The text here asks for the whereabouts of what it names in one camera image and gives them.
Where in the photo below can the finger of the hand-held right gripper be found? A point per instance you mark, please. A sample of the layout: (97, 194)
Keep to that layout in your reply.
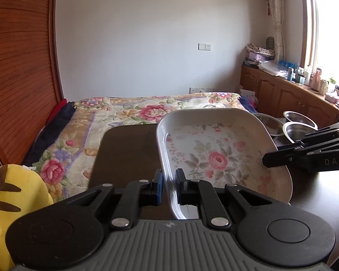
(279, 155)
(322, 135)

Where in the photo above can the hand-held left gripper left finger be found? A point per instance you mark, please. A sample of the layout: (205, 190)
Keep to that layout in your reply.
(159, 187)

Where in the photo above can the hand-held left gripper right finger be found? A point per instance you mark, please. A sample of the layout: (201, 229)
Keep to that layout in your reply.
(178, 187)

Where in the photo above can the stainless steel bowl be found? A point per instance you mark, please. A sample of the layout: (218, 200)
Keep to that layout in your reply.
(271, 124)
(296, 134)
(299, 117)

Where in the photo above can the floral rectangular ceramic plate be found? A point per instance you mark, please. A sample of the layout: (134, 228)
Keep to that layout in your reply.
(214, 158)

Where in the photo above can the tissue box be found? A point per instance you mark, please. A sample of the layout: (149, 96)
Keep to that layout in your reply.
(332, 96)

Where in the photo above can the wooden cabinet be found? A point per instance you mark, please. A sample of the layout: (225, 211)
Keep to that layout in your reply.
(293, 96)

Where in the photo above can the white jar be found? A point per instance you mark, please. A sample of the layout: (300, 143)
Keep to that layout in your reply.
(323, 87)

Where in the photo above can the green-lidded cup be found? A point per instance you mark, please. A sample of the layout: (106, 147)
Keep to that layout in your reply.
(332, 86)

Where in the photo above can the pink kettle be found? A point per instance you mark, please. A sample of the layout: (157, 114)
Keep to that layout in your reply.
(316, 80)

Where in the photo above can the green glass cup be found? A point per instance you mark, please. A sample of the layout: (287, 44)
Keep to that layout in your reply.
(301, 81)

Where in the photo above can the blue blanket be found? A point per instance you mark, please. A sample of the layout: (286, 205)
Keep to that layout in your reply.
(247, 104)

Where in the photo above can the white bottle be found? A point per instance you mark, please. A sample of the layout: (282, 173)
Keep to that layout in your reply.
(307, 76)

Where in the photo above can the white paper box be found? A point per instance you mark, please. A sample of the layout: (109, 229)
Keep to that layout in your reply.
(247, 96)

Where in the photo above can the blue can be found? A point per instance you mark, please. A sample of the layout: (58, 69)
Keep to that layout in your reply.
(290, 74)

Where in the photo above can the row of blue boxes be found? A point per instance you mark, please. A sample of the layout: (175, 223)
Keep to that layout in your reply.
(286, 63)

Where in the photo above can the clear plastic bags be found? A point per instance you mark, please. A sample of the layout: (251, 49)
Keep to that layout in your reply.
(274, 68)

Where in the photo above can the floral quilted blanket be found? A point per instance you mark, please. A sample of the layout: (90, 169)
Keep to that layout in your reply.
(115, 110)

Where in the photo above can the stack of books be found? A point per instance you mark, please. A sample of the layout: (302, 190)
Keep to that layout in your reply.
(251, 63)

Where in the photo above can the purple box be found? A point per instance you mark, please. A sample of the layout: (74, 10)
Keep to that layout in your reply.
(260, 56)

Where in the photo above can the window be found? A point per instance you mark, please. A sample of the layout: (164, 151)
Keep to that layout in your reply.
(333, 34)

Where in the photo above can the dark figurine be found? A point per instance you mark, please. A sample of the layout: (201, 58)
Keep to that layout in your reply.
(271, 43)

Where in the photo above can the stack of newspapers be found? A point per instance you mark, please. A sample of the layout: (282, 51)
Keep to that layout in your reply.
(260, 48)

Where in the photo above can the navy cloth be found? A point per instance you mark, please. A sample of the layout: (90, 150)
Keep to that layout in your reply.
(52, 131)

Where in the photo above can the red cloth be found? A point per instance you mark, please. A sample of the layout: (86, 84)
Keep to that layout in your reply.
(56, 110)

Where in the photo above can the patterned cream curtain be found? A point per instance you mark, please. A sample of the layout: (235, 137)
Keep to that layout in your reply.
(276, 11)

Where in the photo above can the yellow plush toy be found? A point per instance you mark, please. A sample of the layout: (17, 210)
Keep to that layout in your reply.
(19, 203)

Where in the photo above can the slatted wooden headboard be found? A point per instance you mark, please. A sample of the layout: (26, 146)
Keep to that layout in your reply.
(19, 62)

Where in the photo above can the row of wall outlets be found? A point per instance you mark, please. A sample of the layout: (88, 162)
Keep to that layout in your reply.
(202, 90)

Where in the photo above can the white wall switch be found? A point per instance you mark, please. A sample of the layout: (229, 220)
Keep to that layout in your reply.
(204, 46)

